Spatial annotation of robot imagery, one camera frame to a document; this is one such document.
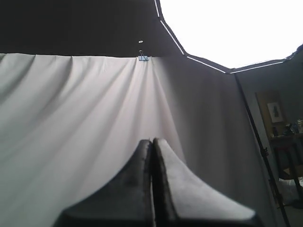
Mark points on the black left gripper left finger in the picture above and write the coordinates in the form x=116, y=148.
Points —
x=125, y=201

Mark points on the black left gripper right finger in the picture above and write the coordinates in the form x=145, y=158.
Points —
x=182, y=199

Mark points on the white backdrop cloth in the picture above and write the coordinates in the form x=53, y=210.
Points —
x=69, y=124

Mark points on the cluttered background shelf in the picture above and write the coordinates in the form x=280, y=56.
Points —
x=285, y=141

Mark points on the black stand pole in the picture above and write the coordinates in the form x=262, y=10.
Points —
x=264, y=154

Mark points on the blue binder clip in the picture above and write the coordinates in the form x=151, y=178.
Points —
x=142, y=57

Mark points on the softbox light panel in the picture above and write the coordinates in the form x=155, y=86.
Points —
x=234, y=35

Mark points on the framed wall picture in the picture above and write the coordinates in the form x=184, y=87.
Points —
x=275, y=112

